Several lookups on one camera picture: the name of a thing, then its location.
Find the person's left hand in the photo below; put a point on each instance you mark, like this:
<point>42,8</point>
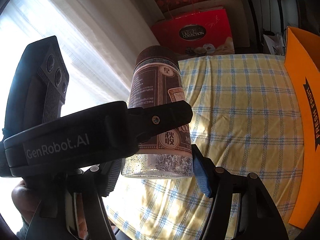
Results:
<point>25,200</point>

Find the brown labelled plastic jar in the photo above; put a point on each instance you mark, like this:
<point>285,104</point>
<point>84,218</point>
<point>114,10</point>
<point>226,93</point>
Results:
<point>156,90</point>

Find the white curtain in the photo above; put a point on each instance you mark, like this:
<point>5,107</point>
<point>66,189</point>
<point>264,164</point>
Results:
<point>118,30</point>

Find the orange cardboard box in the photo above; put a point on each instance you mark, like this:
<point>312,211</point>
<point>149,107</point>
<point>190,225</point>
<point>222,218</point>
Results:
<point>302,65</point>

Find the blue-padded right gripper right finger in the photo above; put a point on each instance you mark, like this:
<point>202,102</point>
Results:
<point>258,216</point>

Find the yellow plaid tablecloth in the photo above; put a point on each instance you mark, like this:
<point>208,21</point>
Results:
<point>246,119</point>

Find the red Ferrero gift bag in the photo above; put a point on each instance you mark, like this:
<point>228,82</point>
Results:
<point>197,33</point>

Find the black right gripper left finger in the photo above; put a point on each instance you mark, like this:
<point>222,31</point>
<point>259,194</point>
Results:
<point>56,215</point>

